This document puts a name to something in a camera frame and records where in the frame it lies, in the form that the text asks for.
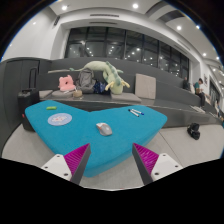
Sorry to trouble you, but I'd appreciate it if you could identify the small beige round container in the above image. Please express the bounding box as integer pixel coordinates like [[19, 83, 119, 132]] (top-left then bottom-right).
[[72, 89, 84, 100]]

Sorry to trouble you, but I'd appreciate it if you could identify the dark glass window wall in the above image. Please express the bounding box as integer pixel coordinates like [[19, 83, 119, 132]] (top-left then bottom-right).
[[64, 26, 190, 80]]

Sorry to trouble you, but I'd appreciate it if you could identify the black bag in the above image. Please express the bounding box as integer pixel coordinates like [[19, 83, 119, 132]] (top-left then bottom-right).
[[186, 122, 202, 141]]

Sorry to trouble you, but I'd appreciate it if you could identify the upright grey square cushion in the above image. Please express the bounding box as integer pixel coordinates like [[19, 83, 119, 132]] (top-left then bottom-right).
[[134, 73, 157, 100]]

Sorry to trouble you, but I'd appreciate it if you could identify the person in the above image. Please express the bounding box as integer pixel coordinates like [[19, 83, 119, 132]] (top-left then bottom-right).
[[193, 77, 208, 108], [182, 76, 191, 91]]

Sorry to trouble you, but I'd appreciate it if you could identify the white marker with blue cap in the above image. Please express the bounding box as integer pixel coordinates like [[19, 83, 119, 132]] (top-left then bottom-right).
[[130, 108, 145, 116]]

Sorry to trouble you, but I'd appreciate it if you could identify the pink plush cushion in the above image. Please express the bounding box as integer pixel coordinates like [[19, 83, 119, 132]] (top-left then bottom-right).
[[58, 74, 77, 92]]

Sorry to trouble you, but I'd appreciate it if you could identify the long ceiling air vent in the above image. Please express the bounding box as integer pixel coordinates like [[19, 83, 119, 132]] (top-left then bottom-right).
[[89, 13, 120, 18], [89, 21, 118, 25]]

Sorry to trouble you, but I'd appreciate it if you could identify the green dragon plush toy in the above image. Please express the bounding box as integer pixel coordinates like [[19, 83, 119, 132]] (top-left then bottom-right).
[[69, 60, 131, 95]]

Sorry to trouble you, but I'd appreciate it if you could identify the grey backpack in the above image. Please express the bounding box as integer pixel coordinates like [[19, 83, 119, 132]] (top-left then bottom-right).
[[75, 67, 98, 94]]

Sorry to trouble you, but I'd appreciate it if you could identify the flat grey seat cushion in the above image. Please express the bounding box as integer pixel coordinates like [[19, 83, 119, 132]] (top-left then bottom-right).
[[38, 89, 54, 99], [110, 92, 143, 103], [51, 89, 75, 99]]

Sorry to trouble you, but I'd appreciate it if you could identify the grey white computer mouse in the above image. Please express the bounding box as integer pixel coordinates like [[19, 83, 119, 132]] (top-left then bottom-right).
[[95, 122, 114, 137]]

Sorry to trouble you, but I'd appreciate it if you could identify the white marker with dark cap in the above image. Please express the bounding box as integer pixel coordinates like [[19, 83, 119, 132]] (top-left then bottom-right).
[[128, 109, 140, 118]]

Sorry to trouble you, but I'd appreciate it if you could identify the dark blue patterned bag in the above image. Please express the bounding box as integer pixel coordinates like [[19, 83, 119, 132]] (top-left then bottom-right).
[[92, 80, 108, 95]]

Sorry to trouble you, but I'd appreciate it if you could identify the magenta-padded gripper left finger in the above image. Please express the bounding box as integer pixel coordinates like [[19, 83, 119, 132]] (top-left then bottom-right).
[[41, 143, 92, 186]]

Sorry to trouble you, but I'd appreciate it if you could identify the group of ceiling lights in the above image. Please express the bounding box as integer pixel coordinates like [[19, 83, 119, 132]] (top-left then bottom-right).
[[31, 2, 209, 58]]

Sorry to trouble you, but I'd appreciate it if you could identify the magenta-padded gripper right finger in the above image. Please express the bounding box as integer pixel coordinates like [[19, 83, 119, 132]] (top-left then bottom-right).
[[131, 142, 184, 186]]

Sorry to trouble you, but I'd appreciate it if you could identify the round light blue mouse pad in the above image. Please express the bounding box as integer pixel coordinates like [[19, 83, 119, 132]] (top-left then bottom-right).
[[47, 112, 73, 127]]

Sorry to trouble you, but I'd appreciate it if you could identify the black wheeled suitcase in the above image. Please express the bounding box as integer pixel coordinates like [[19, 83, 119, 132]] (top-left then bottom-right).
[[17, 67, 41, 132]]

